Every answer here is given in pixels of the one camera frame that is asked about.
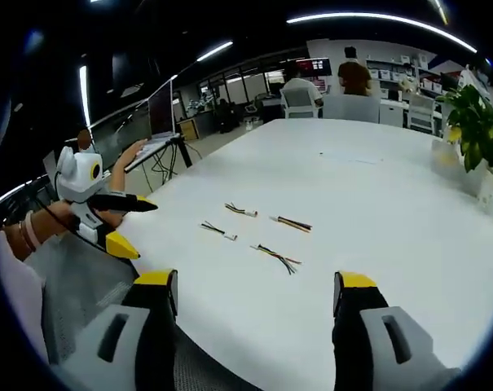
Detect grey office chair back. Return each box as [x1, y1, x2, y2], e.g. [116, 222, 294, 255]
[322, 94, 381, 124]

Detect shelf with white storage boxes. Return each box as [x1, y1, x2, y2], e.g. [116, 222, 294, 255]
[365, 51, 445, 95]

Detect white plant pot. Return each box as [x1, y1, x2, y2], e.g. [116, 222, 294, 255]
[475, 160, 493, 207]

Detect white mesh office chair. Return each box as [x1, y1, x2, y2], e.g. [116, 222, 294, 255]
[407, 94, 438, 134]
[280, 87, 321, 120]

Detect grey mesh office chair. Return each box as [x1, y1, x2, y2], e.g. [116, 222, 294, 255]
[41, 232, 247, 391]

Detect pink wrist bands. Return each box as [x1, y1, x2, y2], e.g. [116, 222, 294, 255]
[18, 214, 42, 253]

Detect person's light sleeve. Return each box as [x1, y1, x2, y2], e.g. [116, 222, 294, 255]
[0, 227, 51, 367]

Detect black laptop stand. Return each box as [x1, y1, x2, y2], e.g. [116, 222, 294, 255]
[143, 137, 195, 192]

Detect open laptop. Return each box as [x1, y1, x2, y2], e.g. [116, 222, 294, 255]
[122, 77, 183, 172]

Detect yellow translucent container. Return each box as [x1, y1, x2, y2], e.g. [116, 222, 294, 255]
[430, 125, 464, 169]

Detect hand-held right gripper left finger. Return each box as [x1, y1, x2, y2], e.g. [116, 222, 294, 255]
[60, 268, 180, 391]

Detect JST connector plug coloured wires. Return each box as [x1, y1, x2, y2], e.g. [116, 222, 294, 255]
[249, 244, 303, 276]
[268, 215, 314, 235]

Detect red wall screen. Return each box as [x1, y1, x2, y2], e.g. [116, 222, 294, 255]
[293, 57, 333, 79]

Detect white JST socket coloured wires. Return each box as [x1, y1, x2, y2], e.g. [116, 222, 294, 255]
[200, 220, 240, 242]
[223, 201, 259, 218]

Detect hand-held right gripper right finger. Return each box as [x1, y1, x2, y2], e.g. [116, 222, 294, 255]
[332, 270, 463, 391]

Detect green potted plant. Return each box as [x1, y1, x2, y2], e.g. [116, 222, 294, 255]
[434, 83, 493, 177]

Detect person's left hand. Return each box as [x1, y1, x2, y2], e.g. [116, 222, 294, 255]
[39, 201, 82, 238]

